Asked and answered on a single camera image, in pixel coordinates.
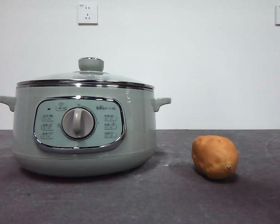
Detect glass lid with green knob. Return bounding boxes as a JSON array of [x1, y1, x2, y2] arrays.
[[16, 56, 154, 91]]

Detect brown potato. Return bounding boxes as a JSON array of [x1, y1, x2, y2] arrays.
[[191, 134, 239, 180]]

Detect sage green electric cooking pot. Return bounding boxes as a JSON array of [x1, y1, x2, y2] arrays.
[[0, 80, 172, 177]]

